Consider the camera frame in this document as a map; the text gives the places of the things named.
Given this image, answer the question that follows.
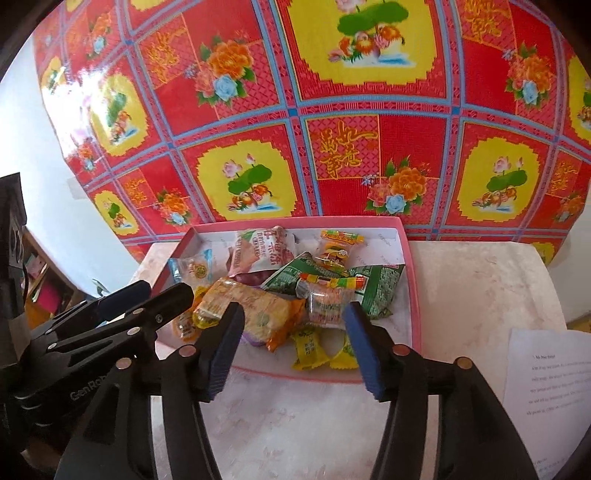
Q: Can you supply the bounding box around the wooden bookshelf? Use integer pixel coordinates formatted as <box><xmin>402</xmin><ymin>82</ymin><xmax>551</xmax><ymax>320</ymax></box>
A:
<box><xmin>21</xmin><ymin>231</ymin><xmax>88</xmax><ymax>324</ymax></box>

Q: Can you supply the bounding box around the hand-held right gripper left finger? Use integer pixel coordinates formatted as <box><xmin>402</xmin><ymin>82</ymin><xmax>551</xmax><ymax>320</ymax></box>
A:
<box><xmin>53</xmin><ymin>301</ymin><xmax>246</xmax><ymax>480</ymax></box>

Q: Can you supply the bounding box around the orange yellow cracker packet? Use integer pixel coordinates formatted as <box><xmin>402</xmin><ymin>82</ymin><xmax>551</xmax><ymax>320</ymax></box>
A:
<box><xmin>193</xmin><ymin>277</ymin><xmax>306</xmax><ymax>352</ymax></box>

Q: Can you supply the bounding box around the red white jelly pouch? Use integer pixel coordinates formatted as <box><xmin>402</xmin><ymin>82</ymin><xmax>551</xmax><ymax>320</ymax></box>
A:
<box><xmin>228</xmin><ymin>225</ymin><xmax>300</xmax><ymax>283</ymax></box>

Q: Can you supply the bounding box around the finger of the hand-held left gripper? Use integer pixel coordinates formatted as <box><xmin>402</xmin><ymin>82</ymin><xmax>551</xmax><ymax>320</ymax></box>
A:
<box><xmin>46</xmin><ymin>281</ymin><xmax>195</xmax><ymax>370</ymax></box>
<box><xmin>32</xmin><ymin>280</ymin><xmax>152</xmax><ymax>345</ymax></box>

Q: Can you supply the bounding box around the blue white clear snack packet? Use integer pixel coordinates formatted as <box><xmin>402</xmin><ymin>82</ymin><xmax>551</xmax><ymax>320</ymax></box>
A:
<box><xmin>167</xmin><ymin>249</ymin><xmax>214</xmax><ymax>289</ymax></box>

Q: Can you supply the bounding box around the small orange snack packet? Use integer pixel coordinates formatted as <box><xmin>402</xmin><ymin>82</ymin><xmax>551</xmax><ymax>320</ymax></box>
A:
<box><xmin>172</xmin><ymin>300</ymin><xmax>204</xmax><ymax>343</ymax></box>

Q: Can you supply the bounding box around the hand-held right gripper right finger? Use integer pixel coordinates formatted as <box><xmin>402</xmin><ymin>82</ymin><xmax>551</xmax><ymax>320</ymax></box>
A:
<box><xmin>342</xmin><ymin>301</ymin><xmax>541</xmax><ymax>480</ymax></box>

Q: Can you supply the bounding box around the yellow candy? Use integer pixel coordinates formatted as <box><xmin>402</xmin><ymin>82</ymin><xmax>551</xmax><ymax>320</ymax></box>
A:
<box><xmin>290</xmin><ymin>325</ymin><xmax>325</xmax><ymax>371</ymax></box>
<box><xmin>329</xmin><ymin>331</ymin><xmax>362</xmax><ymax>371</ymax></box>

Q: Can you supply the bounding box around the red floral printed wall sheet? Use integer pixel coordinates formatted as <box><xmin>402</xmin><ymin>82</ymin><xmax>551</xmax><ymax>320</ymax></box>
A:
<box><xmin>32</xmin><ymin>0</ymin><xmax>591</xmax><ymax>266</ymax></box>

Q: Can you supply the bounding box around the rainbow gummy burger packet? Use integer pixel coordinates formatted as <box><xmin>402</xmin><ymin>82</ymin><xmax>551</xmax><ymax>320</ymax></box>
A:
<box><xmin>295</xmin><ymin>272</ymin><xmax>371</xmax><ymax>329</ymax></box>
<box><xmin>318</xmin><ymin>229</ymin><xmax>365</xmax><ymax>269</ymax></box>

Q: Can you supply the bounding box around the green pea snack packet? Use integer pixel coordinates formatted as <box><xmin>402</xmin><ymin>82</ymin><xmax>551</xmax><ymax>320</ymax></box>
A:
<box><xmin>347</xmin><ymin>263</ymin><xmax>407</xmax><ymax>320</ymax></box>
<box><xmin>262</xmin><ymin>252</ymin><xmax>334</xmax><ymax>297</ymax></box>

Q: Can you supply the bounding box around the pink cardboard box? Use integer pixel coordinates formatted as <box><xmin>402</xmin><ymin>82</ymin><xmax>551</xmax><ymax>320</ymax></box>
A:
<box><xmin>154</xmin><ymin>217</ymin><xmax>423</xmax><ymax>384</ymax></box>

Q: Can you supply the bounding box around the white printed paper sheet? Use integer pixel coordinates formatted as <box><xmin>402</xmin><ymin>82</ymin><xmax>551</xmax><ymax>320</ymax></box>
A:
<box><xmin>502</xmin><ymin>327</ymin><xmax>591</xmax><ymax>480</ymax></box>

